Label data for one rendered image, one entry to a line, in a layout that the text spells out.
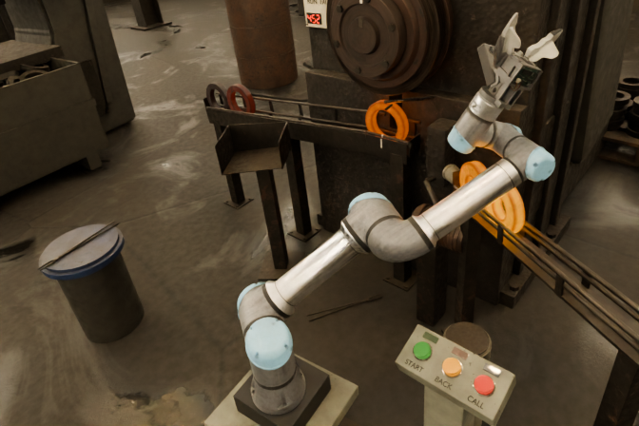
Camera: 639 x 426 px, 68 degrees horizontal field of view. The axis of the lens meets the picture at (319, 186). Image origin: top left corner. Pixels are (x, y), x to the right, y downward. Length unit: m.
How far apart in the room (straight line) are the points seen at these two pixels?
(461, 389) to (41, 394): 1.64
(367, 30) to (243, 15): 2.98
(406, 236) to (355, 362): 0.87
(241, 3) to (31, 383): 3.34
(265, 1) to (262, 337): 3.59
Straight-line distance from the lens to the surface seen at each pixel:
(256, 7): 4.49
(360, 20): 1.64
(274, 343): 1.25
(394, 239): 1.18
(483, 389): 1.14
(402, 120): 1.80
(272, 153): 2.06
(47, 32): 4.16
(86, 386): 2.20
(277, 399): 1.37
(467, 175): 1.56
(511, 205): 1.38
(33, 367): 2.40
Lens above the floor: 1.52
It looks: 31 degrees down
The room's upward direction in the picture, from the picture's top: 7 degrees counter-clockwise
